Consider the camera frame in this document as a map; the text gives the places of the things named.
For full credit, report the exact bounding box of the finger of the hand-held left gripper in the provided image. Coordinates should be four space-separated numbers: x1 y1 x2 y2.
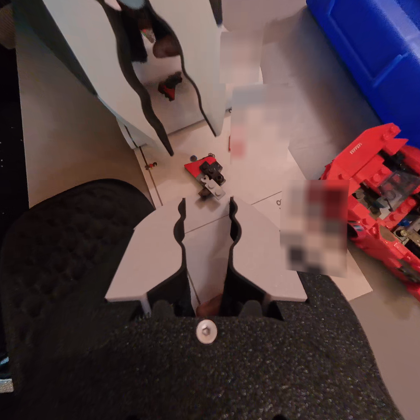
15 0 174 156
149 0 228 137

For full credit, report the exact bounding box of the white instruction booklet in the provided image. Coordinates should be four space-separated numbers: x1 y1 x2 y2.
131 7 375 309

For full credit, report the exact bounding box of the person's left hand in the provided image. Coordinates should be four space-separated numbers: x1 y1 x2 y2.
152 33 183 59

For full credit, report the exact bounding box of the small red black brick assembly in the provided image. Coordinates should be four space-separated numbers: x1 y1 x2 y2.
184 152 227 201

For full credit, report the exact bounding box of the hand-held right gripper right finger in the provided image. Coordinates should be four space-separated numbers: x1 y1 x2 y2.
229 196 309 302

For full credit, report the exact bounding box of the blue plastic bin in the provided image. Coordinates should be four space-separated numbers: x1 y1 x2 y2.
305 0 420 145

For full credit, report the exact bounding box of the person's right hand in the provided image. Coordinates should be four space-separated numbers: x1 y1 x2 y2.
196 294 224 317

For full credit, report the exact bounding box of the grey sneaker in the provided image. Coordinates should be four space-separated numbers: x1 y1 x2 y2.
0 356 14 392

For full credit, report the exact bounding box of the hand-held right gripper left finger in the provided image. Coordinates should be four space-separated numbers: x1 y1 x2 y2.
105 197 187 315

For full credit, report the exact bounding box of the red brick car model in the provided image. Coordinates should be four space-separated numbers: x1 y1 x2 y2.
320 123 420 302

